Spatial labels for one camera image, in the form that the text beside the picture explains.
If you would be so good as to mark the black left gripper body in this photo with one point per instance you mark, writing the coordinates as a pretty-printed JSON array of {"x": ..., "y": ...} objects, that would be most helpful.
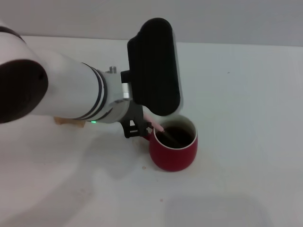
[{"x": 135, "y": 113}]

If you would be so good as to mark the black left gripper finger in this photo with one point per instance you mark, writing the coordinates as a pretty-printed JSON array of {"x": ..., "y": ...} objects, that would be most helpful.
[
  {"x": 136, "y": 132},
  {"x": 145, "y": 127}
]

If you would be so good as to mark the red ceramic cup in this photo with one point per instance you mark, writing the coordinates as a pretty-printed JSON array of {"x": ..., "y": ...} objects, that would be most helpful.
[{"x": 172, "y": 158}]

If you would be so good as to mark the dark coffee liquid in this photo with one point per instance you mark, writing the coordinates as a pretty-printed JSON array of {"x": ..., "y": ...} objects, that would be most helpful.
[{"x": 182, "y": 137}]

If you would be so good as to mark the pale notched wooden block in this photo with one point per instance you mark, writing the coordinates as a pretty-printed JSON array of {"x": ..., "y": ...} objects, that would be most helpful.
[{"x": 71, "y": 123}]

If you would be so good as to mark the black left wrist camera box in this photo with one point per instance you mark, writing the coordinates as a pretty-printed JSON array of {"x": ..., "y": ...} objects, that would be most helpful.
[{"x": 154, "y": 66}]

